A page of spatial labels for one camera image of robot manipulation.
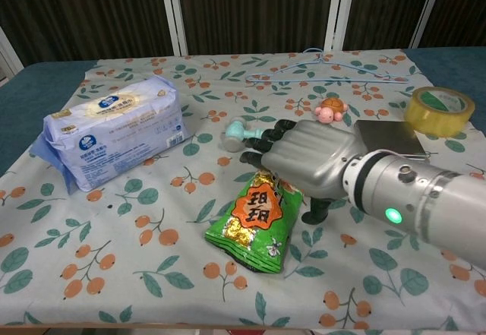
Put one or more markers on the floral tablecloth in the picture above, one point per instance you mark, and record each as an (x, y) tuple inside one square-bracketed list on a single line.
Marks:
[(190, 244)]

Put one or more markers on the green snack bag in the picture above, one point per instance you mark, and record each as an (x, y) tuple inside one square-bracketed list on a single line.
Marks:
[(258, 223)]

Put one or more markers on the small digital scale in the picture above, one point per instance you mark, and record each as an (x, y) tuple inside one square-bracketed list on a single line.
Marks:
[(391, 139)]

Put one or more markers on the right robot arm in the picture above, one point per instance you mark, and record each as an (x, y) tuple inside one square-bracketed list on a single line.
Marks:
[(421, 198)]

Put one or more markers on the pink orange turtle toy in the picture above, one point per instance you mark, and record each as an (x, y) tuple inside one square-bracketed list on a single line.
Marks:
[(330, 110)]

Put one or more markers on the folding screen partition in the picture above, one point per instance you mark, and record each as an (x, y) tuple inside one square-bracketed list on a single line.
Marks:
[(243, 8)]

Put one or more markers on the teal toy hammer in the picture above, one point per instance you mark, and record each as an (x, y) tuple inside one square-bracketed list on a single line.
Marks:
[(237, 135)]

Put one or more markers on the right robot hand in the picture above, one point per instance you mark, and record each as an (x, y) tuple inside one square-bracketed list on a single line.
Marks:
[(307, 162)]

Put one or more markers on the blue tissue pack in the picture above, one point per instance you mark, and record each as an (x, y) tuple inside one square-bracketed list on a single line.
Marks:
[(114, 130)]

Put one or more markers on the yellow tape roll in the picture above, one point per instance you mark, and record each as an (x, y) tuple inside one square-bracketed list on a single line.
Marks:
[(438, 111)]

